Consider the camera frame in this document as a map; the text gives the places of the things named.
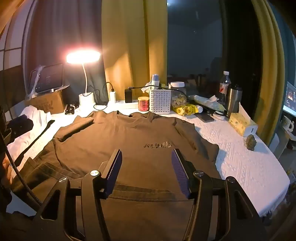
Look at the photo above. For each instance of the clear water bottle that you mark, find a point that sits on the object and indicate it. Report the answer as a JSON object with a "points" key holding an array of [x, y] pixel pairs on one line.
{"points": [[224, 88]]}

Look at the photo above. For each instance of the dark window pane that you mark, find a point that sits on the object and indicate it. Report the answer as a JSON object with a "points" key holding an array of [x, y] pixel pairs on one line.
{"points": [[196, 41]]}

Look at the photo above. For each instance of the white mug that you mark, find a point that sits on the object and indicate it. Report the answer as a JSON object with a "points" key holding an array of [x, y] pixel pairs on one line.
{"points": [[288, 124]]}

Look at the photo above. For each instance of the small black device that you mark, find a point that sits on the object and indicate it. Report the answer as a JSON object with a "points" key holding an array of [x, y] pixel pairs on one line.
{"points": [[69, 109]]}

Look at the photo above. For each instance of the dark cloth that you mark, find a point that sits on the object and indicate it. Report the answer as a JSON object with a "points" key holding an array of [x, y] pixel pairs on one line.
{"points": [[19, 127]]}

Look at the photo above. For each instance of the person's left hand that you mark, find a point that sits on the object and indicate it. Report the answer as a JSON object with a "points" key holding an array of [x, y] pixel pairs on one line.
{"points": [[6, 170]]}

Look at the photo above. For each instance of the crumpled white tissue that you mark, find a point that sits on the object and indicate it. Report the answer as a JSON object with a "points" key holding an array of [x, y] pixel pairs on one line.
{"points": [[148, 88]]}

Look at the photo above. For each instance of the grey side shelf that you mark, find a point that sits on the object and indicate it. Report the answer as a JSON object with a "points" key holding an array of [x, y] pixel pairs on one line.
{"points": [[281, 141]]}

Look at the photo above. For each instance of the grey-green rock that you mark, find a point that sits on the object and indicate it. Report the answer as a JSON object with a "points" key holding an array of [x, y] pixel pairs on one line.
{"points": [[251, 142]]}

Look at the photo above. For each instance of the tablet with dark screen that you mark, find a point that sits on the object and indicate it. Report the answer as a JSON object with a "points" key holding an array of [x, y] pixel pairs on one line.
{"points": [[49, 77]]}

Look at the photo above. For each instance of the black eyeglasses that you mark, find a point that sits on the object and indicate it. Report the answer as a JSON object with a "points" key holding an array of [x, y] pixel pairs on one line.
{"points": [[217, 112]]}

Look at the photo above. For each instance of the black charger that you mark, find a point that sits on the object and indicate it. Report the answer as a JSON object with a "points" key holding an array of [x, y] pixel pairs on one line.
{"points": [[128, 96]]}

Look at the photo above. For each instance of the white desk lamp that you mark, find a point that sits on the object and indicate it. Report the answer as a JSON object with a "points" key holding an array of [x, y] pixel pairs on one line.
{"points": [[86, 99]]}

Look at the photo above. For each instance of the white perforated plastic basket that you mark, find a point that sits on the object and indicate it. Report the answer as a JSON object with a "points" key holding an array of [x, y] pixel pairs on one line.
{"points": [[160, 102]]}

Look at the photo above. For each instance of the brown cardboard box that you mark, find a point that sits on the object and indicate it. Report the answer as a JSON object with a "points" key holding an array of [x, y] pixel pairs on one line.
{"points": [[46, 104]]}

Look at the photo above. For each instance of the dark grey curtain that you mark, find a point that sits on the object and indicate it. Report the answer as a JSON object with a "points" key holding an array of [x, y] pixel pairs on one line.
{"points": [[64, 27]]}

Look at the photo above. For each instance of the computer monitor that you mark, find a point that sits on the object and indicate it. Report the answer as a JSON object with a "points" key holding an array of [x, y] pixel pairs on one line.
{"points": [[291, 97]]}

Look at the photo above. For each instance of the yellow tissue box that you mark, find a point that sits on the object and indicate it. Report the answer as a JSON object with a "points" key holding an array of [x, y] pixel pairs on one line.
{"points": [[241, 124]]}

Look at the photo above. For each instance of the small white bottle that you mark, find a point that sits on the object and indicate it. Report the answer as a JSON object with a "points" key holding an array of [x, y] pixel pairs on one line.
{"points": [[200, 109]]}

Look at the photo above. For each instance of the clear jar with white lid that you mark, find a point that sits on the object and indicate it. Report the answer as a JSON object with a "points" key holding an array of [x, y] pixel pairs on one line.
{"points": [[178, 97]]}

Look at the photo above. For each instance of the steel tumbler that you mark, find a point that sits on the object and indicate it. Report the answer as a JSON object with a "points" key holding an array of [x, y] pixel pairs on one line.
{"points": [[234, 102]]}

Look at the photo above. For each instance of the yellow snack bag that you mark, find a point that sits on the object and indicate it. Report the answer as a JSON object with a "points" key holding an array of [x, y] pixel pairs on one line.
{"points": [[185, 110]]}

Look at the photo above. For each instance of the grey smartphone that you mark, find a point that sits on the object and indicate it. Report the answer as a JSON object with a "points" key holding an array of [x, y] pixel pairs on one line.
{"points": [[205, 117]]}

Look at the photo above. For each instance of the printed wipes pack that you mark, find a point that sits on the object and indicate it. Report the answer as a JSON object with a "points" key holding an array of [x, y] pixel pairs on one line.
{"points": [[208, 103]]}

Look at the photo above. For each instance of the red candle jar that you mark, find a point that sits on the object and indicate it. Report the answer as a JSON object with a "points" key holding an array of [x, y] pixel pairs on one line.
{"points": [[143, 105]]}

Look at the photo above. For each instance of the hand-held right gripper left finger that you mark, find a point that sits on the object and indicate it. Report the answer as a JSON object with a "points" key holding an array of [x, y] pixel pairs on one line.
{"points": [[114, 171]]}

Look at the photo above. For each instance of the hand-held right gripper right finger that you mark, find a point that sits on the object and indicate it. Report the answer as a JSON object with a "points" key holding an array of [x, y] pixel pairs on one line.
{"points": [[179, 171]]}

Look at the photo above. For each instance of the pale plastic bottle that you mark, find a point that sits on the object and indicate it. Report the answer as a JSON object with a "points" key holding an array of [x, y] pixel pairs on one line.
{"points": [[155, 80]]}

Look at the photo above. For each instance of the white textured table cover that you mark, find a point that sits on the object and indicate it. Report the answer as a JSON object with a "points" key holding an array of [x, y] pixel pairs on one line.
{"points": [[242, 166]]}

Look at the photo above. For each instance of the white charger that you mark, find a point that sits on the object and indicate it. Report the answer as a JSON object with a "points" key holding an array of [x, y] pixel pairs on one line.
{"points": [[112, 97]]}

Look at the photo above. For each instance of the yellow curtain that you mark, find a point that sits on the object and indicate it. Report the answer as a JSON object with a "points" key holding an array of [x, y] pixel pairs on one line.
{"points": [[270, 69], [134, 46]]}

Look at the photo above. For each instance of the brown printed t-shirt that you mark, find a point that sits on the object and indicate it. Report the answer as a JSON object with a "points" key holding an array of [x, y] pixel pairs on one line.
{"points": [[129, 134]]}

